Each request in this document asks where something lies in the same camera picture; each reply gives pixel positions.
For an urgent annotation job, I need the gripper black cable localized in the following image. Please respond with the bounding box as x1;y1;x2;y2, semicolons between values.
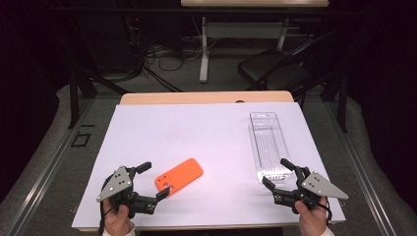
97;175;116;236
319;200;333;228

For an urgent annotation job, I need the black horizontal metal bar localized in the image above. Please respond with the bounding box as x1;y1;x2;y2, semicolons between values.
55;7;365;18

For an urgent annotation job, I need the orange phone case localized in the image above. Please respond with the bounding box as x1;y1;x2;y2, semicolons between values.
154;157;205;197

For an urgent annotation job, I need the person's right hand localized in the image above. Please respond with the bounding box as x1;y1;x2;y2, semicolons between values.
294;196;330;236

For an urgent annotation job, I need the clear plastic tray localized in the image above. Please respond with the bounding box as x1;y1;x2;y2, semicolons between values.
248;111;294;185

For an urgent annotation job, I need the grey metal floor rail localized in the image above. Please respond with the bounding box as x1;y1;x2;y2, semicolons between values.
6;97;96;236
327;101;398;236

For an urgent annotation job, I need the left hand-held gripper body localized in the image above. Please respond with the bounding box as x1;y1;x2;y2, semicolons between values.
96;165;159;220

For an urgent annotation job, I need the black metal stand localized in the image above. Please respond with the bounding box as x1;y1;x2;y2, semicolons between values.
67;68;132;130

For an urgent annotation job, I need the person's left hand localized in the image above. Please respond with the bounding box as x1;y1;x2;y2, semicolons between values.
102;198;136;235

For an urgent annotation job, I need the white table mat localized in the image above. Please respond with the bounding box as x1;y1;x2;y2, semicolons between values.
71;101;347;229

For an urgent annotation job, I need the black folding chair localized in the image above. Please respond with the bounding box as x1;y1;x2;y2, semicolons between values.
237;29;348;109

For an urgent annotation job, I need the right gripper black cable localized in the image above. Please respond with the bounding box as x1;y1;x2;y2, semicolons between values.
319;200;333;228

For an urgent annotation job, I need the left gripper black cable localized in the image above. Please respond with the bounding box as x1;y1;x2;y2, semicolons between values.
97;175;116;236

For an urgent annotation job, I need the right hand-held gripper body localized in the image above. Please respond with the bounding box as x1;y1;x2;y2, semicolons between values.
271;166;350;215

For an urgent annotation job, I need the bundle of floor cables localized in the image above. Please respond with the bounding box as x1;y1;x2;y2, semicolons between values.
144;40;205;72

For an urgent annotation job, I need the white-legged desk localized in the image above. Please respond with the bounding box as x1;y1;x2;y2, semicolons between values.
180;0;329;84

